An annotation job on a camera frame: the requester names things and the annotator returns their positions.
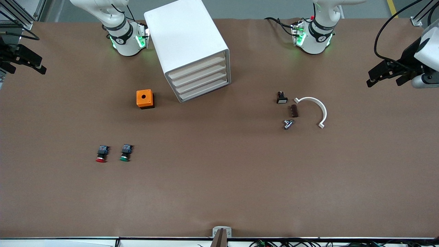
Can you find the red push button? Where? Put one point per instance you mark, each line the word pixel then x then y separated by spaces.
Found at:
pixel 102 151

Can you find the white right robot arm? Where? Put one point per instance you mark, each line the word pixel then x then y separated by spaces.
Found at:
pixel 125 37

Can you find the small metal fitting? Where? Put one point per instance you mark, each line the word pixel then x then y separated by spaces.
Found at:
pixel 288 124

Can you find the green push button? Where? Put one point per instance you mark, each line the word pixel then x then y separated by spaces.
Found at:
pixel 126 150

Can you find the black switch with white face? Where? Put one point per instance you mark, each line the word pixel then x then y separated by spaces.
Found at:
pixel 282 99

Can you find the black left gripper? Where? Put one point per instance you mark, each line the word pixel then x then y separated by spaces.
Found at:
pixel 409 56

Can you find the grey metal table bracket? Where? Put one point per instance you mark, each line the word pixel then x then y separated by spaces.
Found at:
pixel 216 230

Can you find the aluminium frame profile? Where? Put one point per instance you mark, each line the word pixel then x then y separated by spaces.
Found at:
pixel 25 24
pixel 416 21

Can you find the white curved plastic bracket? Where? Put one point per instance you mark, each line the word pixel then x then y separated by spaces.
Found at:
pixel 322 109

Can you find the orange box with hole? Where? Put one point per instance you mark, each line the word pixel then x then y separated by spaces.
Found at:
pixel 140 99

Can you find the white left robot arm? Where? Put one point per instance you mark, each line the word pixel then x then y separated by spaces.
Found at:
pixel 317 37

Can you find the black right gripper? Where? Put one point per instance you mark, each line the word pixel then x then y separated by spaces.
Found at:
pixel 7 54

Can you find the brown terminal block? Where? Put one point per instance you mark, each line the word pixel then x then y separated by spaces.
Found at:
pixel 293 111

